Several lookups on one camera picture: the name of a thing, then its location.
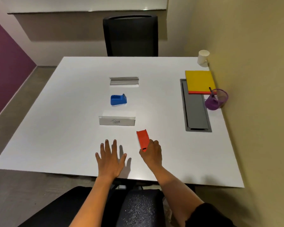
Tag grey table cable hatch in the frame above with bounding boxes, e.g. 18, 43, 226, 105
180, 79, 212, 133

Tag red stapler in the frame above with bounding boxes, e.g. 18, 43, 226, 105
136, 129, 150, 153

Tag black mesh office chair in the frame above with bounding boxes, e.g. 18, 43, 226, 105
103, 15, 159, 57
18, 186, 172, 227

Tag person's left forearm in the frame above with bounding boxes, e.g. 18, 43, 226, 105
70, 176, 116, 227

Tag person's right hand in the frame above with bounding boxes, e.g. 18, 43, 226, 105
139, 139, 163, 171

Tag clear acrylic name sign holder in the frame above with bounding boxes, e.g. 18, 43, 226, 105
109, 76, 139, 86
98, 116, 136, 127

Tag white paper cup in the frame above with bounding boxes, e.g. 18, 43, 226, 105
197, 49, 210, 67

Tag person's right forearm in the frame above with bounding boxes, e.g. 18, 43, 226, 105
152, 164, 204, 227

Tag person's left hand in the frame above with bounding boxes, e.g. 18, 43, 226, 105
95, 139, 127, 180

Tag yellow notepad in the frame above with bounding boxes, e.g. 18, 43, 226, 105
185, 70, 216, 95

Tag person's black right sleeve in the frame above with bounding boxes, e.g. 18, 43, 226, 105
185, 202, 237, 227

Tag purple mesh pen cup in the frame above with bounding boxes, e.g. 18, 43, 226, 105
204, 89, 229, 111

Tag blue tape dispenser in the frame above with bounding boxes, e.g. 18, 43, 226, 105
110, 93, 127, 107

